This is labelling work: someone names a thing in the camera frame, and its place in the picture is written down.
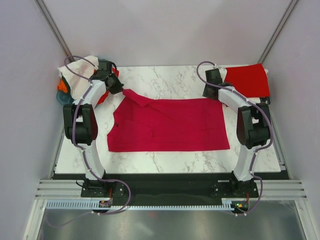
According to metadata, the red t shirt in basket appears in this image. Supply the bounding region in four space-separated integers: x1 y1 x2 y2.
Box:
96 67 123 105

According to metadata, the aluminium corner post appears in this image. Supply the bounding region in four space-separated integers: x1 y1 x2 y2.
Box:
257 0 300 64
34 0 75 62

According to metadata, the white slotted cable duct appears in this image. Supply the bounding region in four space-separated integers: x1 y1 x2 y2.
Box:
45 198 248 211

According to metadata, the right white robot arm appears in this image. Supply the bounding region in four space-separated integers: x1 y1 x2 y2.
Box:
203 68 273 197

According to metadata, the left aluminium corner post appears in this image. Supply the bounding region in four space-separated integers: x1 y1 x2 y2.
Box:
34 0 75 62

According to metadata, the teal laundry basket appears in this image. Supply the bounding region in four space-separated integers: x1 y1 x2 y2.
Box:
54 57 113 105

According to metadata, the orange garment in basket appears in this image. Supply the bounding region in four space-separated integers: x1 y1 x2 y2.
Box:
57 79 70 94

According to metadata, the right aluminium corner post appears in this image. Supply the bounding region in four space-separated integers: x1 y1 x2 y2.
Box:
257 0 300 64

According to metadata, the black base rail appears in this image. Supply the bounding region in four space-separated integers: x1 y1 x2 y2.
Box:
53 170 289 205

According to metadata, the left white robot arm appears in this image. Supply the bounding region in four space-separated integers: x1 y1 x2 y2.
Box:
58 55 124 197

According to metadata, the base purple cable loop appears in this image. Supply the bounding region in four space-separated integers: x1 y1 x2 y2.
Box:
46 178 133 228

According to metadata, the magenta polo shirt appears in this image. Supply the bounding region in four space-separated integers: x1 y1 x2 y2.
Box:
107 89 230 153

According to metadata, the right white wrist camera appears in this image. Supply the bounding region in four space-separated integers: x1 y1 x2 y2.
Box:
213 64 227 81

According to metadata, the folded red t shirt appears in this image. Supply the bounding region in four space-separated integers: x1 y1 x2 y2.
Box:
223 63 271 99

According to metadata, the white t shirt in basket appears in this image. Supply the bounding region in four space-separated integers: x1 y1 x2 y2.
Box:
58 55 99 100

